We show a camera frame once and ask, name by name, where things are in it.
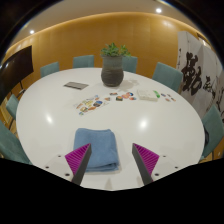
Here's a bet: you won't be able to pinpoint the small colourful stickers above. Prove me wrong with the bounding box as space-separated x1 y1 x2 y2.
104 91 138 102

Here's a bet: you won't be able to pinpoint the recessed ceiling lights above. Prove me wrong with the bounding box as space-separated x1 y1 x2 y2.
29 7 163 35

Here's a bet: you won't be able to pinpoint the potted plant in grey pot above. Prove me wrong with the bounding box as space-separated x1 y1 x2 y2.
100 42 132 88

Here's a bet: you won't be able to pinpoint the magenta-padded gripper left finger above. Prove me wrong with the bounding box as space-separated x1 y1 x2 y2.
42 143 93 186

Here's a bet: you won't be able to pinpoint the white tissue pack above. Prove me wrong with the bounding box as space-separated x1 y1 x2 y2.
136 88 159 102

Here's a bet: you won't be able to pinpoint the white calligraphy folding screen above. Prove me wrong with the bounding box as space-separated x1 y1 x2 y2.
175 30 224 119

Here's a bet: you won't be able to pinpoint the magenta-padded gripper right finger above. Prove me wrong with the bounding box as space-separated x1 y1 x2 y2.
131 142 188 186

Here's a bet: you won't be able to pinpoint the colourful sticker sheet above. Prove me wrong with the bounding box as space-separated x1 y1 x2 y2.
73 94 109 117

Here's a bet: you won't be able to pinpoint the blue terry towel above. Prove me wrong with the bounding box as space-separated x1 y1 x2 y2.
73 127 120 173

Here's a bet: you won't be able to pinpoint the black television screen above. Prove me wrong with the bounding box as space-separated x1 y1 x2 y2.
0 45 34 104

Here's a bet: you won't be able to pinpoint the teal chairs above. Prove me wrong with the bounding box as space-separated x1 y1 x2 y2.
0 54 224 166

